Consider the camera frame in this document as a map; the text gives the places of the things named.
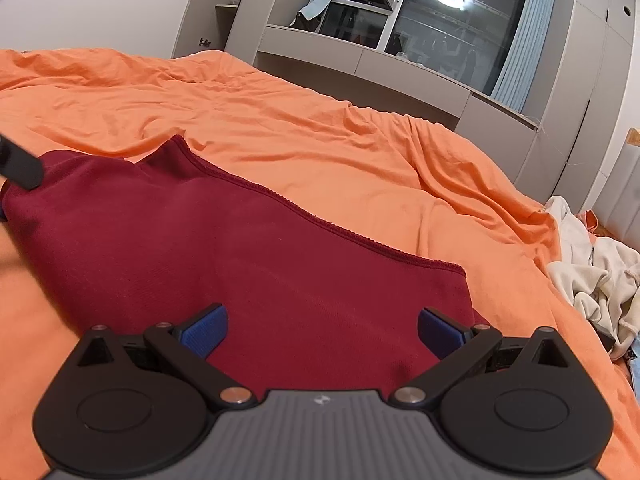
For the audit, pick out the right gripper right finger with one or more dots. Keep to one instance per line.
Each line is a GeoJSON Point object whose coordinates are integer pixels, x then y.
{"type": "Point", "coordinates": [482, 365]}

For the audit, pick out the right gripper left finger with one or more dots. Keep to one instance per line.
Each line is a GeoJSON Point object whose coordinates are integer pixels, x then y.
{"type": "Point", "coordinates": [164, 365]}

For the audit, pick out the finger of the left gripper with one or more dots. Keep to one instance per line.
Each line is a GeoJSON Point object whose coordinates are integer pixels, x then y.
{"type": "Point", "coordinates": [19, 166]}

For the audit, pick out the dark red cloth garment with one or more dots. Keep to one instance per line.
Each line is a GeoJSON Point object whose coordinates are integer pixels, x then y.
{"type": "Point", "coordinates": [311, 305]}

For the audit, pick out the cream white crumpled garment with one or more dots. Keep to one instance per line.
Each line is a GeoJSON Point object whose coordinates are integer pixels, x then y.
{"type": "Point", "coordinates": [598, 277]}

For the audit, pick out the orange bed duvet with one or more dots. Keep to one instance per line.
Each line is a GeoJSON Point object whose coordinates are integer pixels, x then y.
{"type": "Point", "coordinates": [402, 181]}

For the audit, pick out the orange cloth near headboard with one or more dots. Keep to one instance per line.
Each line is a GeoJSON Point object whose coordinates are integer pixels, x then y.
{"type": "Point", "coordinates": [589, 220]}

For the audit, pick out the grey padded headboard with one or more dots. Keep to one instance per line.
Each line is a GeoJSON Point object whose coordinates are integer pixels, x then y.
{"type": "Point", "coordinates": [617, 206]}

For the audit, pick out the light blue right curtain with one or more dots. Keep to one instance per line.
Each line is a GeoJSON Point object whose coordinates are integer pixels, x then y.
{"type": "Point", "coordinates": [518, 72]}

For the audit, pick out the grey built-in cabinet unit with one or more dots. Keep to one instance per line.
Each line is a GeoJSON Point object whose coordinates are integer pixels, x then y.
{"type": "Point", "coordinates": [555, 146]}

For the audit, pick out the window with dark glass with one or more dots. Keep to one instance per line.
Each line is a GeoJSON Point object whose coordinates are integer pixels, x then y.
{"type": "Point", "coordinates": [466, 40]}

